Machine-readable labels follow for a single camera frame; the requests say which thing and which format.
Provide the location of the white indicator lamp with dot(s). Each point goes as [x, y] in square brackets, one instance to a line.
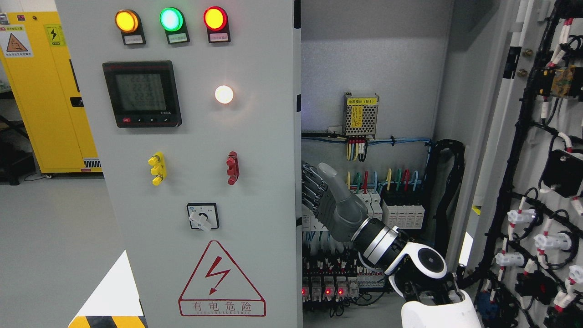
[224, 94]

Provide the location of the yellow safety cabinet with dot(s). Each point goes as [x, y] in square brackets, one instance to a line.
[38, 65]

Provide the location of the red electric hazard sticker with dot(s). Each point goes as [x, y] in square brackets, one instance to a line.
[219, 287]

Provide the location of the red terminal post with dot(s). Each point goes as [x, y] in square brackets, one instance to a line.
[232, 167]

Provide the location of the black white rotary switch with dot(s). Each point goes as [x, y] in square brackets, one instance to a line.
[203, 216]

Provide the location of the red indicator lamp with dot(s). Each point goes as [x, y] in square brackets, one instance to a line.
[217, 25]

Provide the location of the black white surge protector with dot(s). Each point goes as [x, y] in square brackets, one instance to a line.
[403, 208]

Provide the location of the lower relay terminal row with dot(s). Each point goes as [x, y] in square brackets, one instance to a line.
[333, 276]

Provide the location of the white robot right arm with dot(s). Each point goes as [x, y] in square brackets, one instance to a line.
[419, 275]

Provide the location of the white breaker and socket row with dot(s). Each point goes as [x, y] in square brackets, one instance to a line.
[310, 223]

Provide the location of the black digital power meter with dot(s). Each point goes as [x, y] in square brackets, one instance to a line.
[143, 94]

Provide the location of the yellow indicator lamp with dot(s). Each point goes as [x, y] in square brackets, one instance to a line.
[129, 23]

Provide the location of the green indicator lamp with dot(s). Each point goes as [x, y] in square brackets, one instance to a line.
[175, 26]

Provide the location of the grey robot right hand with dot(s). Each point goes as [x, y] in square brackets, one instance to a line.
[335, 206]

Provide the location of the metal mesh power supply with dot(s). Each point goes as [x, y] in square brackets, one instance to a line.
[360, 114]

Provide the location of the grey cabinet door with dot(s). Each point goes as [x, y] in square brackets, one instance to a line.
[258, 214]
[525, 263]

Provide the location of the yellow terminal post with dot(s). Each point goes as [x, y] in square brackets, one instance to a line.
[158, 168]

